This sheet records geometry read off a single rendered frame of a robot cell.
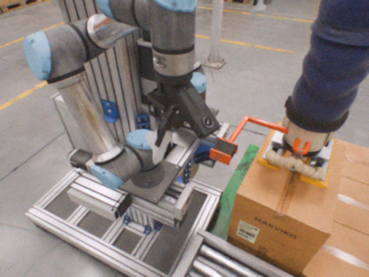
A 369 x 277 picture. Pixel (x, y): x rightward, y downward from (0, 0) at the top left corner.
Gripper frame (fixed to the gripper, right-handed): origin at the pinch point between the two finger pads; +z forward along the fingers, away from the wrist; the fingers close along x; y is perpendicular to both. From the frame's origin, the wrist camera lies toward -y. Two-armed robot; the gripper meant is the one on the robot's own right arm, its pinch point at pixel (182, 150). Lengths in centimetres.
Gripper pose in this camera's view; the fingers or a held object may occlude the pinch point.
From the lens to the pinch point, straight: 59.5
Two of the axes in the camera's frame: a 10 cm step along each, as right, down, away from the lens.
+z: 0.0, 7.2, 6.9
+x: -7.5, 4.6, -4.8
